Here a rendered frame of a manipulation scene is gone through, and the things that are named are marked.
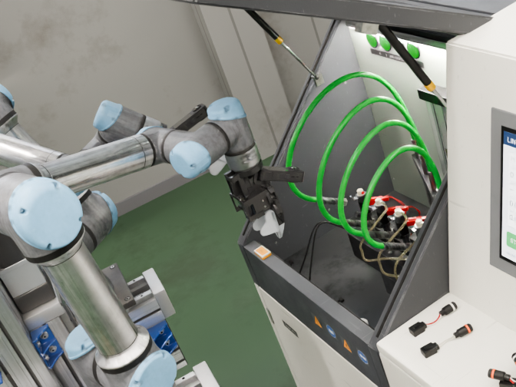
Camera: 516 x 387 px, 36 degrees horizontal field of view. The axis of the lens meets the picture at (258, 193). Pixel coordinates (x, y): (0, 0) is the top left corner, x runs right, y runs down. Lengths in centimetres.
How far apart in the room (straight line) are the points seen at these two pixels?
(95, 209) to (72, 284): 77
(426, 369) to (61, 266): 78
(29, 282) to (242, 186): 54
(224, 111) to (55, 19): 293
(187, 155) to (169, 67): 312
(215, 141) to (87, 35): 297
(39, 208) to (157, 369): 43
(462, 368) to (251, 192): 58
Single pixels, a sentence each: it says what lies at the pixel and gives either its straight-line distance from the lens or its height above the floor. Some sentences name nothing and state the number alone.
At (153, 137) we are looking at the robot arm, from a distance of 172.
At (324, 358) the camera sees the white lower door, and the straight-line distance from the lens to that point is 227.
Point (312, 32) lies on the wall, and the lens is 499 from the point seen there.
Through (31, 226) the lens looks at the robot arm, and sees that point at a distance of 138.
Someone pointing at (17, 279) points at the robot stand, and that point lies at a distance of 190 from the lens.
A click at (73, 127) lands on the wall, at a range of 469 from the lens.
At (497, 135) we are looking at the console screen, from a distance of 163.
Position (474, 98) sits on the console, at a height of 145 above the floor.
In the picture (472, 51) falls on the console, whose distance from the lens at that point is 164.
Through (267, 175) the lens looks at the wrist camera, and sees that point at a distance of 176.
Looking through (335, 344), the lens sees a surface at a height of 83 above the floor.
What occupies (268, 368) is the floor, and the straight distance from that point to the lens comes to 338.
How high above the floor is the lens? 221
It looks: 29 degrees down
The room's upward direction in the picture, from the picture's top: 21 degrees counter-clockwise
